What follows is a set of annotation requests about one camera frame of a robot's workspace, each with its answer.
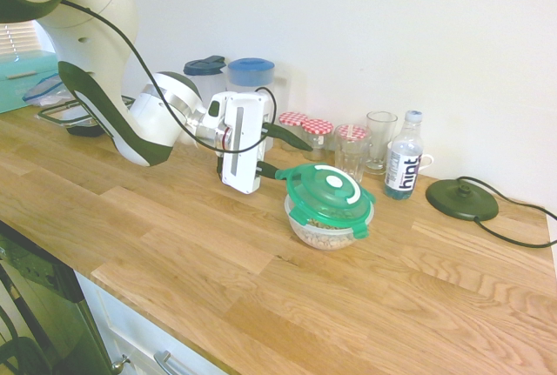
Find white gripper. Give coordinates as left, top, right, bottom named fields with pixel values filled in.
left=216, top=90, right=314, bottom=196

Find green round container lid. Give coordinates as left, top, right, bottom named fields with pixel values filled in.
left=274, top=162, right=377, bottom=238

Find jar with red checkered lid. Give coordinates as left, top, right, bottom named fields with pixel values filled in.
left=301, top=118, right=335, bottom=162
left=278, top=111, right=310, bottom=152
left=334, top=124, right=373, bottom=142

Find clear pitcher with blue lid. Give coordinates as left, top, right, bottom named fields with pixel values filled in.
left=225, top=57, right=278, bottom=152

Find clear plastic food bowl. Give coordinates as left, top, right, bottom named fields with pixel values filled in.
left=284, top=194, right=376, bottom=252

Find clear pitcher with dark lid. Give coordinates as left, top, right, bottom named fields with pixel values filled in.
left=182, top=55, right=229, bottom=104

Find rectangular container with clear lid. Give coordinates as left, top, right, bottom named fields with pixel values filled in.
left=37, top=94, right=137, bottom=137

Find faceted glass tumbler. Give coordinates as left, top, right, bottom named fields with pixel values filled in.
left=333, top=125, right=374, bottom=186

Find cereal rings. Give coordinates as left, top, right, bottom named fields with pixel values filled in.
left=298, top=216, right=356, bottom=250

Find tall footed drinking glass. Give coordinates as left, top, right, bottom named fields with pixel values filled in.
left=366, top=110, right=399, bottom=177

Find hint water bottle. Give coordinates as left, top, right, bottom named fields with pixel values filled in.
left=383, top=109, right=426, bottom=201

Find dark round kettle base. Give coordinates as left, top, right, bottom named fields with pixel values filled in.
left=425, top=177, right=500, bottom=223

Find white cabinet drawer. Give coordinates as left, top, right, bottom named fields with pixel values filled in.
left=73, top=270, right=227, bottom=375

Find silver cabinet knob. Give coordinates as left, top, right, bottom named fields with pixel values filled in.
left=110, top=353, right=131, bottom=373

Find teal bread box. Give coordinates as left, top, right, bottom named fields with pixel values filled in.
left=0, top=50, right=63, bottom=115

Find dark steel dishwasher front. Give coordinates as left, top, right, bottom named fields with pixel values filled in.
left=0, top=220, right=116, bottom=375

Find window blind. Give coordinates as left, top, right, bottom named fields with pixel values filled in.
left=0, top=21, right=54, bottom=57

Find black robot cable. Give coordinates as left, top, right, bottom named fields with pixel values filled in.
left=59, top=0, right=277, bottom=151

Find silver drawer handle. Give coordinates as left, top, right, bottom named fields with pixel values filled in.
left=152, top=349, right=205, bottom=375

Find dark kettle base cord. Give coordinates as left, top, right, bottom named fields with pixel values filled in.
left=456, top=176, right=557, bottom=248

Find dark curved chair frame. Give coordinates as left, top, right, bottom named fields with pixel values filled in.
left=0, top=335, right=54, bottom=375

